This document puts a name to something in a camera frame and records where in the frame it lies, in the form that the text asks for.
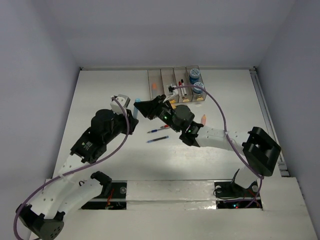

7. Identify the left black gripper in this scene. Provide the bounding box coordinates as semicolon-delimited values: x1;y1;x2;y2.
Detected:
103;107;137;143

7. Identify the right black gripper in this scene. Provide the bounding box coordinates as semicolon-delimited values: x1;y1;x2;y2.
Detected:
133;96;181;134

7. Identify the blue highlighter pen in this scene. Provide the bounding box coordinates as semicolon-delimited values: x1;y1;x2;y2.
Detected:
132;98;141;119

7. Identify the blue gel pen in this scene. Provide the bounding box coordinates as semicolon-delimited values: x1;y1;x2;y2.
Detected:
147;128;166;134

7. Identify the orange highlighter pen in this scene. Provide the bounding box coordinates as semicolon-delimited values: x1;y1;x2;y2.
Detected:
151;83;157;91

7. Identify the red capped white marker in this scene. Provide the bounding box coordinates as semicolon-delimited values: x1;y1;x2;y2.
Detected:
178;81;184;96

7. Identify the black capped white marker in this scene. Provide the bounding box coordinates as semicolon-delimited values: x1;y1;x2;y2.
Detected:
181;79;188;96

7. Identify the blue tape roll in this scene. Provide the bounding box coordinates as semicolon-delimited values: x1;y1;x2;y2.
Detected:
189;68;201;84
192;81;205;94

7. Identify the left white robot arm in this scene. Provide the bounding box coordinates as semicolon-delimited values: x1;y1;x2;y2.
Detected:
13;107;139;240

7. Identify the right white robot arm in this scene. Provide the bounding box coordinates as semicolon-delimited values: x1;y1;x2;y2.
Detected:
134;95;281;196

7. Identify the red gel pen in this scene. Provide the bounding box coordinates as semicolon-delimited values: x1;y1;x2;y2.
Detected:
160;124;170;129

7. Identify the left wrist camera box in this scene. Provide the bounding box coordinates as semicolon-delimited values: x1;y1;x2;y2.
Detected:
110;94;131;115

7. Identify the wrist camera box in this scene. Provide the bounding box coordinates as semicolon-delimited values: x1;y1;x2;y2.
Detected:
167;84;179;100
110;94;131;115

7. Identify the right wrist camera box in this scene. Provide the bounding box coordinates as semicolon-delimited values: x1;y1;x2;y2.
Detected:
167;84;179;100

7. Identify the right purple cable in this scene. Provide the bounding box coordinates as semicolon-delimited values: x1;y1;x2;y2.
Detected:
172;83;265;208

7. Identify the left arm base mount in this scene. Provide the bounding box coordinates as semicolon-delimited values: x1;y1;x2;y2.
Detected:
81;181;127;210

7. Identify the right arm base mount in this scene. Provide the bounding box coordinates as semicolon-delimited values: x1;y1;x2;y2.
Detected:
212;180;263;209

